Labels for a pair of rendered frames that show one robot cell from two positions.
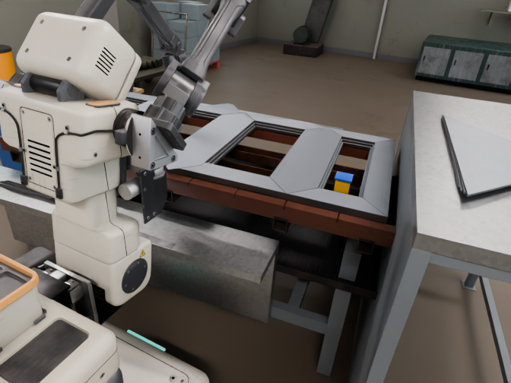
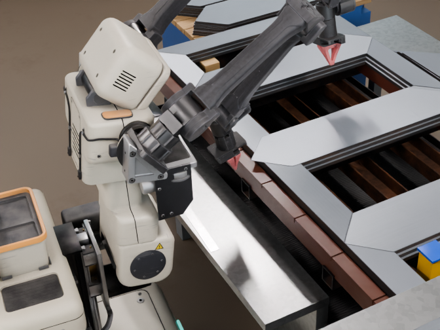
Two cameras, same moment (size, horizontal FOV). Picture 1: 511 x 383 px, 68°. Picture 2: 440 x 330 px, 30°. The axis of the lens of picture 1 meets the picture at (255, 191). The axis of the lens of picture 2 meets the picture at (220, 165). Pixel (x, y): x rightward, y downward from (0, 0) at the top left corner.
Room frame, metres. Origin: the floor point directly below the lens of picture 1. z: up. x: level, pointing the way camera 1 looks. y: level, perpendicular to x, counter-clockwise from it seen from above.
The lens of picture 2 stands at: (-0.21, -1.04, 2.29)
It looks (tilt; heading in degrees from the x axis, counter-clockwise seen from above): 36 degrees down; 46
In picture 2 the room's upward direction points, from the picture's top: 3 degrees counter-clockwise
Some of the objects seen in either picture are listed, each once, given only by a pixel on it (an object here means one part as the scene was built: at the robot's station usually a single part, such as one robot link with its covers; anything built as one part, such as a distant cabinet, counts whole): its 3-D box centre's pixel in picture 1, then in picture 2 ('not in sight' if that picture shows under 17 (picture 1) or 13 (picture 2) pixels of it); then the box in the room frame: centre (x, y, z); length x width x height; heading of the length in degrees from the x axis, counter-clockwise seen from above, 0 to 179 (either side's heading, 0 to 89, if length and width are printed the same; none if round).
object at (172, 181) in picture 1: (169, 182); (252, 174); (1.23, 0.32, 0.80); 1.62 x 0.04 x 0.06; 72
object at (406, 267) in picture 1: (383, 256); not in sight; (1.26, -0.56, 0.51); 1.30 x 0.04 x 1.01; 162
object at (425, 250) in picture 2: (344, 178); (433, 253); (1.21, -0.31, 0.88); 0.06 x 0.06 x 0.02; 72
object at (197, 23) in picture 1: (187, 37); not in sight; (6.76, 1.34, 0.52); 1.03 x 0.69 x 1.04; 156
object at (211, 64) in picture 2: not in sight; (209, 65); (1.62, 0.89, 0.79); 0.06 x 0.05 x 0.04; 162
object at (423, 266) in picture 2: (338, 202); (429, 282); (1.21, -0.31, 0.78); 0.05 x 0.05 x 0.19; 72
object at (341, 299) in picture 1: (337, 314); not in sight; (1.08, -0.36, 0.34); 0.06 x 0.06 x 0.68; 72
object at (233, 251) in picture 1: (108, 214); (190, 186); (1.18, 0.55, 0.67); 1.30 x 0.20 x 0.03; 72
